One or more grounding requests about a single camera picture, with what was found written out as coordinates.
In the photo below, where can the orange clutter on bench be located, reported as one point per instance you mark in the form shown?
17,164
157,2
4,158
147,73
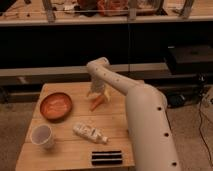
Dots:
115,7

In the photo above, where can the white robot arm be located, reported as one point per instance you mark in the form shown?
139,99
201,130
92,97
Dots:
151,138

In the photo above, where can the orange pepper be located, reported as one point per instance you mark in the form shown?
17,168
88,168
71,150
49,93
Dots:
96,102

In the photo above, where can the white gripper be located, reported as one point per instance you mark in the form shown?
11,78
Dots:
98,86

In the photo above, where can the crushed white plastic bottle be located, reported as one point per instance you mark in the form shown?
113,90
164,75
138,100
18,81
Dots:
90,133

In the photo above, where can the white plastic cup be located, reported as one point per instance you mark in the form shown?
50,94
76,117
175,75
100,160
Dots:
42,136

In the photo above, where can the orange bowl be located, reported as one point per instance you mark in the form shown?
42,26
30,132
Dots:
56,106

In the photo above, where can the black box on shelf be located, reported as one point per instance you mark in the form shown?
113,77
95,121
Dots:
190,59

